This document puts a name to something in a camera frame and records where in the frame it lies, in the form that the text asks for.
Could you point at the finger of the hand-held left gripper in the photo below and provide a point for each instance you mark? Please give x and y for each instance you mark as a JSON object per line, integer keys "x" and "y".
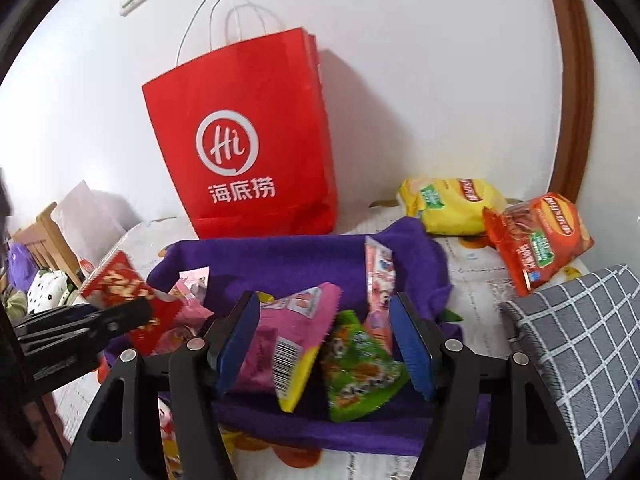
{"x": 70, "y": 316}
{"x": 125, "y": 317}

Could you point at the pale pink cartoon packet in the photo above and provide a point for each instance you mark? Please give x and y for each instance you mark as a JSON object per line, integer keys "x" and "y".
{"x": 192, "y": 280}

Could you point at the green snack packet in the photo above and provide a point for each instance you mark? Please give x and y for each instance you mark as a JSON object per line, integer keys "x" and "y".
{"x": 360, "y": 375}

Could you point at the red chip bag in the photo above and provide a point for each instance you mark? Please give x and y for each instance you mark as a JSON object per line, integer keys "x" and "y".
{"x": 540, "y": 240}

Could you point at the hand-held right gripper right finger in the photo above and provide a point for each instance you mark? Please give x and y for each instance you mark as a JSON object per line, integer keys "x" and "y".
{"x": 415, "y": 350}

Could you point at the purple towel covered tray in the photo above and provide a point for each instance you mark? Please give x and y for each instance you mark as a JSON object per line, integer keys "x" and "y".
{"x": 300, "y": 265}

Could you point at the grey checked folded cloth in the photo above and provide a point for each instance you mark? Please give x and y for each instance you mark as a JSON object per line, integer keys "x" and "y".
{"x": 575, "y": 340}

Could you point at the red gold print packet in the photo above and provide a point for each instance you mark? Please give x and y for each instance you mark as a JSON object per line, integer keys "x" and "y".
{"x": 117, "y": 285}

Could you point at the large pink packet yellow edge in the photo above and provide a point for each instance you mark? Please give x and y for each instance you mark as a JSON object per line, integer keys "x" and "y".
{"x": 280, "y": 330}

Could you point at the white floral pillow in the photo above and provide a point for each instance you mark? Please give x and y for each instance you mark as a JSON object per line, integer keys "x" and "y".
{"x": 47, "y": 290}

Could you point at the purple cloth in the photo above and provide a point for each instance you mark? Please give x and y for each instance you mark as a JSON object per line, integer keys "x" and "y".
{"x": 20, "y": 265}

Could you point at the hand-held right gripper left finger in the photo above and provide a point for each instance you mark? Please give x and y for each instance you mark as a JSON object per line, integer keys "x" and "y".
{"x": 240, "y": 345}

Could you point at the yellow chip bag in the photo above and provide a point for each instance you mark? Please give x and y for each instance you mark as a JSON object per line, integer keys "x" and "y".
{"x": 450, "y": 205}

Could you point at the brown wooden door frame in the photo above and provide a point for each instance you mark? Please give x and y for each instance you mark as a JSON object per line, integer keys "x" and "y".
{"x": 570, "y": 85}

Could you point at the wooden headboard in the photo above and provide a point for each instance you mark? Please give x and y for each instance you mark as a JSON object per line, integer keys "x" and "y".
{"x": 47, "y": 240}

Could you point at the round pink pastry packet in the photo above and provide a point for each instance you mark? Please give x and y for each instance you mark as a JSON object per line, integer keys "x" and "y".
{"x": 175, "y": 340}

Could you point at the long pink stick packet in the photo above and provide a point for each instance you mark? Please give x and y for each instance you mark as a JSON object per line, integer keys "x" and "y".
{"x": 380, "y": 280}

